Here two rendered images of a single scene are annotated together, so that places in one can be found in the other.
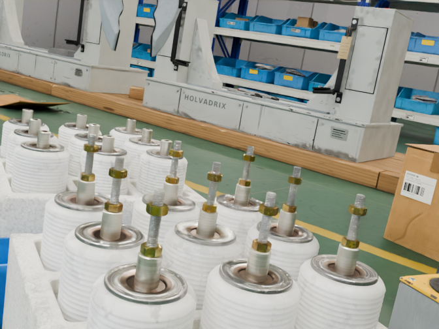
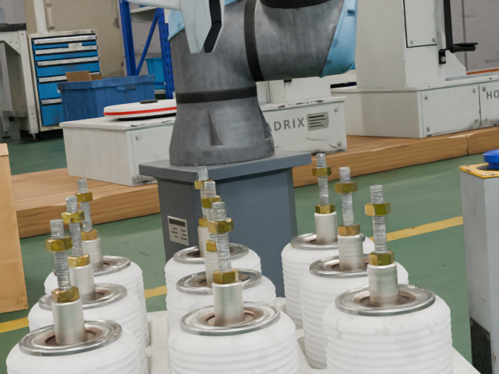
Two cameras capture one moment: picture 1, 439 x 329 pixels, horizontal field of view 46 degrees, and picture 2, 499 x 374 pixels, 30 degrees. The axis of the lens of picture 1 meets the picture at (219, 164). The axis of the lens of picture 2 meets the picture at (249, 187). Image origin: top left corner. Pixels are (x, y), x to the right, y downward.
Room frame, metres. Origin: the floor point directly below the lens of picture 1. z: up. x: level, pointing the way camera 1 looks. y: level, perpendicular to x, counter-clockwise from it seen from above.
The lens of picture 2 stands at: (0.24, 0.71, 0.45)
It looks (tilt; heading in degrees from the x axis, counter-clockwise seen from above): 8 degrees down; 295
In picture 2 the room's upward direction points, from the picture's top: 5 degrees counter-clockwise
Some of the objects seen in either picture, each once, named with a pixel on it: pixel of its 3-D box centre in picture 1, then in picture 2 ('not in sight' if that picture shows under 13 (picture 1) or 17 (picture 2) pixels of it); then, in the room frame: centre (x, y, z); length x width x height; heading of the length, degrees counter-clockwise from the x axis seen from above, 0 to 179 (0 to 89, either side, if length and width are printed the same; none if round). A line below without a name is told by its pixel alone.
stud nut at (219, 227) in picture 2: (117, 172); (220, 225); (0.54, 0.11, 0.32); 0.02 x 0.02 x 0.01; 41
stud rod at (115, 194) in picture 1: (115, 190); (223, 252); (0.54, 0.11, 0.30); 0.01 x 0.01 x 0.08
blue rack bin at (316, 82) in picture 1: (333, 85); not in sight; (5.67, -1.07, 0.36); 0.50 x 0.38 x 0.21; 144
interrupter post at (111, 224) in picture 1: (111, 224); (228, 303); (0.54, 0.11, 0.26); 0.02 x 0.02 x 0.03
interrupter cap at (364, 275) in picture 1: (343, 270); (327, 241); (0.55, -0.16, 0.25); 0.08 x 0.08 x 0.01
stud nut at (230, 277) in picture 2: (113, 206); (226, 275); (0.54, 0.11, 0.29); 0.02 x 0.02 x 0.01; 41
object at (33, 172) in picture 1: (38, 195); not in sight; (0.91, 0.32, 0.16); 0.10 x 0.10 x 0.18
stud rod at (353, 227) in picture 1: (353, 227); (323, 191); (0.55, -0.16, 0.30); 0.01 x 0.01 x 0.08
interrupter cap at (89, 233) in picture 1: (110, 235); (230, 319); (0.54, 0.11, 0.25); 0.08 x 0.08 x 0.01
